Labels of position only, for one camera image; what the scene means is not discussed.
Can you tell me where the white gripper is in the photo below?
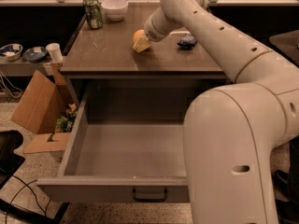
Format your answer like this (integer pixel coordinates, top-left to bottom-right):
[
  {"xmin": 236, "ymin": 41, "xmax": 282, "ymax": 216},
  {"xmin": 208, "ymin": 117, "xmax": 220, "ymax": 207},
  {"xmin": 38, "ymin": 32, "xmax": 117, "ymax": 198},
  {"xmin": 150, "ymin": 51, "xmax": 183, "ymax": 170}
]
[{"xmin": 133, "ymin": 14, "xmax": 169, "ymax": 53}]

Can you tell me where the orange fruit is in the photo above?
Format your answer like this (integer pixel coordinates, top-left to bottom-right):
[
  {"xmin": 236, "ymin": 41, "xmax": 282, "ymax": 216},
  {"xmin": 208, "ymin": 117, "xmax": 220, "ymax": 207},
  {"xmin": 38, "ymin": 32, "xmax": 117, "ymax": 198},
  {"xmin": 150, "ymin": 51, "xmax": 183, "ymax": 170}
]
[{"xmin": 133, "ymin": 30, "xmax": 145, "ymax": 44}]

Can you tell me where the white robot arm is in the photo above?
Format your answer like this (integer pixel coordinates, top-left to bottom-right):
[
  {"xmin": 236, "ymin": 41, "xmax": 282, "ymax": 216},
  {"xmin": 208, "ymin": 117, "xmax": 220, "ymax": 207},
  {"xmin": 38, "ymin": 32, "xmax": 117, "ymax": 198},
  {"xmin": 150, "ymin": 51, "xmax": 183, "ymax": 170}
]
[{"xmin": 138, "ymin": 0, "xmax": 299, "ymax": 224}]

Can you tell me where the grey cabinet with counter top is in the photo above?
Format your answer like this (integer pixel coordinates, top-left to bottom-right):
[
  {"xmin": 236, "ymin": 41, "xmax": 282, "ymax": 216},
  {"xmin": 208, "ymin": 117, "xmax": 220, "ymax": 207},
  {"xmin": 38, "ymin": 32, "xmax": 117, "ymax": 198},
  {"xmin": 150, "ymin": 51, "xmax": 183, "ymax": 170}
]
[{"xmin": 62, "ymin": 3, "xmax": 227, "ymax": 121}]

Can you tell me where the white bowl on counter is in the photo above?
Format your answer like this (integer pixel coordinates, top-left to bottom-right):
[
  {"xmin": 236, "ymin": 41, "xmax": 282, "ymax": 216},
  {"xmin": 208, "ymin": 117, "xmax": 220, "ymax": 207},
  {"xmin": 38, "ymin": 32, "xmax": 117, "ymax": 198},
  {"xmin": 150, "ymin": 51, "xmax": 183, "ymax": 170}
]
[{"xmin": 101, "ymin": 0, "xmax": 128, "ymax": 21}]

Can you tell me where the open grey top drawer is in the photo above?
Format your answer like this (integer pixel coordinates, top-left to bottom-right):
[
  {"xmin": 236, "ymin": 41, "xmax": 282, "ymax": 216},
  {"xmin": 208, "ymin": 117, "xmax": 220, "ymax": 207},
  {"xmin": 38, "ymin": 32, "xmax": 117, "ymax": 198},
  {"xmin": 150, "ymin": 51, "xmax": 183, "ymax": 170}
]
[{"xmin": 37, "ymin": 100, "xmax": 189, "ymax": 203}]

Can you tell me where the dark blue snack bag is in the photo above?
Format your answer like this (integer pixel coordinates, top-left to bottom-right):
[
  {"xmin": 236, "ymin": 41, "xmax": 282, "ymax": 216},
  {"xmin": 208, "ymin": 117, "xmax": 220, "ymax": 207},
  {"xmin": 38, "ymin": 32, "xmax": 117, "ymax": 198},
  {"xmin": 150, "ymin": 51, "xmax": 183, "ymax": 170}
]
[{"xmin": 178, "ymin": 34, "xmax": 197, "ymax": 49}]

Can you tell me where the green soda can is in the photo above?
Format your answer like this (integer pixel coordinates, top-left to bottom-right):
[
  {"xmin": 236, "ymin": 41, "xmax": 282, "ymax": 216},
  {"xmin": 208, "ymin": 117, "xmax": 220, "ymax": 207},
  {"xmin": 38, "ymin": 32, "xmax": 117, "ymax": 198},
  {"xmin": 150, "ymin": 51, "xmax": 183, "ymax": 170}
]
[{"xmin": 83, "ymin": 0, "xmax": 103, "ymax": 29}]

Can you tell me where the white paper cup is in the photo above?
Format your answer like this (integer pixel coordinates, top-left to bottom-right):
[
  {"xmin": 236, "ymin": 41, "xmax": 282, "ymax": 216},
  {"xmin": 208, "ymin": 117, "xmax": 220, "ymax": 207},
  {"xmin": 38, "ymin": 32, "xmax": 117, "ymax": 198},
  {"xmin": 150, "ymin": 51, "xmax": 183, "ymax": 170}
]
[{"xmin": 46, "ymin": 43, "xmax": 64, "ymax": 63}]

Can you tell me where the blue patterned bowl right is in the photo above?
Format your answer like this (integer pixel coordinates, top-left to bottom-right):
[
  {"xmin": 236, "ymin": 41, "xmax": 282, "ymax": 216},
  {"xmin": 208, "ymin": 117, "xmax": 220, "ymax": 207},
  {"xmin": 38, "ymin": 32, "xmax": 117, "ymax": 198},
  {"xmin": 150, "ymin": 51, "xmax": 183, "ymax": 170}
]
[{"xmin": 23, "ymin": 47, "xmax": 48, "ymax": 63}]

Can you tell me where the blue patterned bowl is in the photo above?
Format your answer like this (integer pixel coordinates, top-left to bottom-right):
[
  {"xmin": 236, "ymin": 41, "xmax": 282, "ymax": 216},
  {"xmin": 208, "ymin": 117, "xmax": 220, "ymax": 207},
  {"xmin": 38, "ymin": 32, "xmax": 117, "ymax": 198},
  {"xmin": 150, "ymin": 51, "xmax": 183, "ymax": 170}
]
[
  {"xmin": 23, "ymin": 47, "xmax": 48, "ymax": 63},
  {"xmin": 0, "ymin": 44, "xmax": 23, "ymax": 62}
]

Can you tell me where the green snack bag in box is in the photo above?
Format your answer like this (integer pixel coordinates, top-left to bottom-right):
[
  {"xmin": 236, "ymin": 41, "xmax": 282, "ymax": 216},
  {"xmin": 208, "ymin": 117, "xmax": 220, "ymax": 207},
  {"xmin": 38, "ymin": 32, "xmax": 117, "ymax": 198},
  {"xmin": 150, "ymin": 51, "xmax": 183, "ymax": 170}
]
[{"xmin": 55, "ymin": 104, "xmax": 78, "ymax": 133}]

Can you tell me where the brown cardboard box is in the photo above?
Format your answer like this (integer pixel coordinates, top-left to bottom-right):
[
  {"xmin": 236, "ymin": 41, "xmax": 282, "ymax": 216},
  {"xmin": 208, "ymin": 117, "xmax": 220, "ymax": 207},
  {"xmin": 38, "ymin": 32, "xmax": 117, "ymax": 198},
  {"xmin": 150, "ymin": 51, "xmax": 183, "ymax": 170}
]
[{"xmin": 11, "ymin": 63, "xmax": 74, "ymax": 159}]

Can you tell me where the blue patterned bowl left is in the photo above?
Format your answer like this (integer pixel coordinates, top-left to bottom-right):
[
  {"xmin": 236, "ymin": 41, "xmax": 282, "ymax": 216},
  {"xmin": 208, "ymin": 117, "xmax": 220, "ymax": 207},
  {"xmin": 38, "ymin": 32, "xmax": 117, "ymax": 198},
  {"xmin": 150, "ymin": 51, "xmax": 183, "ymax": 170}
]
[{"xmin": 0, "ymin": 44, "xmax": 23, "ymax": 62}]

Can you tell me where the low grey shelf left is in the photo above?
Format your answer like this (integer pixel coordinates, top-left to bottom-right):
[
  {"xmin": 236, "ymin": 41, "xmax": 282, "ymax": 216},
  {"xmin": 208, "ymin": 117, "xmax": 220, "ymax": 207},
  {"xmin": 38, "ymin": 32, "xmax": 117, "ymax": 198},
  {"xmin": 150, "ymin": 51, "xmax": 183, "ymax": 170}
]
[{"xmin": 0, "ymin": 57, "xmax": 53, "ymax": 77}]

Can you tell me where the dark round table right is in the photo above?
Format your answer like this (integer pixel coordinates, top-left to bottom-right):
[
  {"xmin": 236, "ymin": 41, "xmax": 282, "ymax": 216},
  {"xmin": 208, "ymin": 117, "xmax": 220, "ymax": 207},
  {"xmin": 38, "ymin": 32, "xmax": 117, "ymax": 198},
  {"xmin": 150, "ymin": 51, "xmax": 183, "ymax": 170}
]
[{"xmin": 269, "ymin": 30, "xmax": 299, "ymax": 66}]

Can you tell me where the black chair at left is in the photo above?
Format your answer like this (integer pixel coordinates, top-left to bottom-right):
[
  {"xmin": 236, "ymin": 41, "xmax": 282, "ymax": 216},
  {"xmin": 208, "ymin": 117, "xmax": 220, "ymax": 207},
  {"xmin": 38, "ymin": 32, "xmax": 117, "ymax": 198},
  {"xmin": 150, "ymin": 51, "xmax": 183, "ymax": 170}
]
[{"xmin": 0, "ymin": 130, "xmax": 24, "ymax": 189}]

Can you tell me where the black shoe near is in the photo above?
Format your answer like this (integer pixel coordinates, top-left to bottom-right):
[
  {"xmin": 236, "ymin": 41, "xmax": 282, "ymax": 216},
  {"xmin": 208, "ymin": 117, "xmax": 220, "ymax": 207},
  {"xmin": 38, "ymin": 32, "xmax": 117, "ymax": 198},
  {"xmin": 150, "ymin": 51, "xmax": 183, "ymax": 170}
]
[{"xmin": 276, "ymin": 200, "xmax": 299, "ymax": 224}]

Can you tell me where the black drawer handle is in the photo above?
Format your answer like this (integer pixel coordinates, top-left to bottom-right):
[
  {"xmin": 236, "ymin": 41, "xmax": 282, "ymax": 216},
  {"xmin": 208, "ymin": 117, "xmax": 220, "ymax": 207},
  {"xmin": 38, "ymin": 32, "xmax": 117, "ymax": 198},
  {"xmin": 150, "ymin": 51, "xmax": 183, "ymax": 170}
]
[{"xmin": 132, "ymin": 188, "xmax": 168, "ymax": 203}]

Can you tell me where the black floor cable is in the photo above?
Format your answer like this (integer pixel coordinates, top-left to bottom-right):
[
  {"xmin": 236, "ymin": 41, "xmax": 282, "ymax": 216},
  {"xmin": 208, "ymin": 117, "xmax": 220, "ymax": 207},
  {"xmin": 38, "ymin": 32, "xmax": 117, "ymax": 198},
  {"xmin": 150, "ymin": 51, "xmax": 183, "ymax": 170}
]
[{"xmin": 4, "ymin": 175, "xmax": 52, "ymax": 224}]

